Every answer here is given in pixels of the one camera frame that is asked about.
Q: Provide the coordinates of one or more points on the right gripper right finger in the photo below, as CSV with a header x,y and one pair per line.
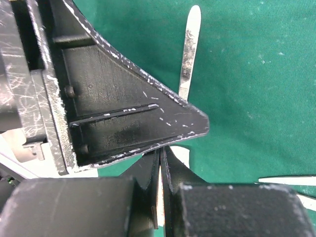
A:
x,y
196,208

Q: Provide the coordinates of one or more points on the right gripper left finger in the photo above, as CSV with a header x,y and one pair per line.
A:
x,y
122,206

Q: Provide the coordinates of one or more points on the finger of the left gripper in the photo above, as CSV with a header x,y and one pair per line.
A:
x,y
114,109

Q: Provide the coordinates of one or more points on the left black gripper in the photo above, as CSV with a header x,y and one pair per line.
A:
x,y
32,115

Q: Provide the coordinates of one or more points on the green surgical cloth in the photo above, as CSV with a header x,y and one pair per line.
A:
x,y
254,75

